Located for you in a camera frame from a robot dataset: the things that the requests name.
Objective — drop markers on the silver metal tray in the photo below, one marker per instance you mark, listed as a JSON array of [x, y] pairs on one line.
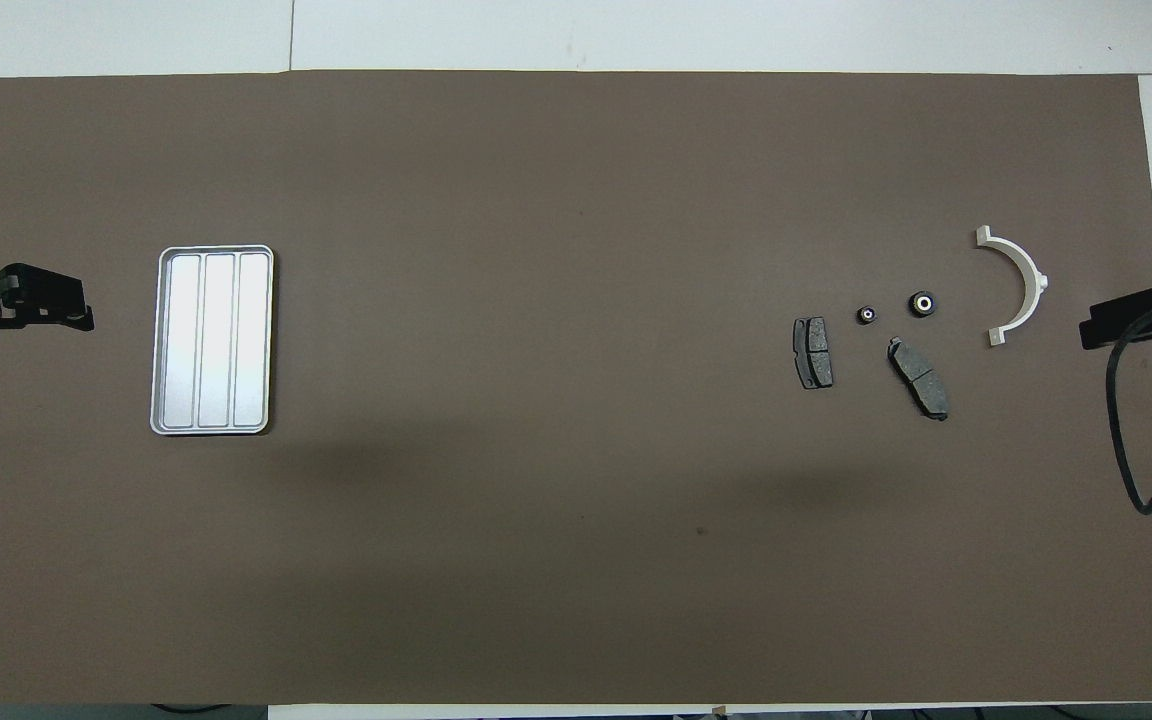
[[186, 400]]

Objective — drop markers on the small black bearing gear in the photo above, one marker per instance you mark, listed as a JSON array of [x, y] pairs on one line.
[[866, 315]]

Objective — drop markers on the dark grey brake pad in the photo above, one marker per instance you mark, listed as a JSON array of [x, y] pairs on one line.
[[813, 352], [919, 377]]

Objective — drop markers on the brown table mat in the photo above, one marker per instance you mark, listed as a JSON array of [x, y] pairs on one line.
[[536, 200]]

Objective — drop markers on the small black round part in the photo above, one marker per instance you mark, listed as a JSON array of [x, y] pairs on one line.
[[923, 303]]

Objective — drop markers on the white semicircular bracket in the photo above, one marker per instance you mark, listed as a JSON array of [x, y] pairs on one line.
[[1036, 290]]

